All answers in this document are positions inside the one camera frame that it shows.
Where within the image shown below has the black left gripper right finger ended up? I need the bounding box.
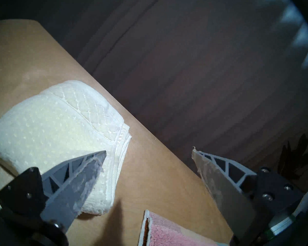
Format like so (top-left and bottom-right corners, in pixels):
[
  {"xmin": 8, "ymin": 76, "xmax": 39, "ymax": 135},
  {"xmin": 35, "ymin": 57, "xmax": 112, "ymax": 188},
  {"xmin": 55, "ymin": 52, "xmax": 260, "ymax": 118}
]
[{"xmin": 192, "ymin": 147, "xmax": 305, "ymax": 246}]

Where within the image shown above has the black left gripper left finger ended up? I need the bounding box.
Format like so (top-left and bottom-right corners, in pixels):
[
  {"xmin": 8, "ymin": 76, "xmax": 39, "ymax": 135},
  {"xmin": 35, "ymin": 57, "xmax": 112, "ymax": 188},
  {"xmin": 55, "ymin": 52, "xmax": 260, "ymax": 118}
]
[{"xmin": 0, "ymin": 150, "xmax": 107, "ymax": 246}]

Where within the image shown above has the cream terry towel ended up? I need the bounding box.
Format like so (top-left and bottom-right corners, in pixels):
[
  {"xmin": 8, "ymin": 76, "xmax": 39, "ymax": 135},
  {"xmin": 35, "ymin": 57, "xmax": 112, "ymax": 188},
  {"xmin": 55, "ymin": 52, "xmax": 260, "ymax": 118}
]
[{"xmin": 0, "ymin": 80, "xmax": 132, "ymax": 216}]

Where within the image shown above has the pink blue sun-print towel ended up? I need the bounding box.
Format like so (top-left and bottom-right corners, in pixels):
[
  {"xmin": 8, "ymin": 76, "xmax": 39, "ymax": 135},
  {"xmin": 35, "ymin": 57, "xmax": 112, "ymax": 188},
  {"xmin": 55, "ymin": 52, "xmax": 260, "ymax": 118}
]
[{"xmin": 138, "ymin": 210, "xmax": 230, "ymax": 246}]

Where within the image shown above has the tall dark leafy plant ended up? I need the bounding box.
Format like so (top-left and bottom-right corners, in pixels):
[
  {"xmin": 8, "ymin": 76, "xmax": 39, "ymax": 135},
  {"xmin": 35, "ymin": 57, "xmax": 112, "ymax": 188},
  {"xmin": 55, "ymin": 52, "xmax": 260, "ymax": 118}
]
[{"xmin": 277, "ymin": 134, "xmax": 308, "ymax": 181}]

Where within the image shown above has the grey pleated curtain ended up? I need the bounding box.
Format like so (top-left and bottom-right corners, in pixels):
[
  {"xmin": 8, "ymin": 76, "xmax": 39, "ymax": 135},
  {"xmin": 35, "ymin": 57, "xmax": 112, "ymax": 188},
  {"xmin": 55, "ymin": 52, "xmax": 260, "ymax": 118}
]
[{"xmin": 0, "ymin": 0, "xmax": 308, "ymax": 194}]

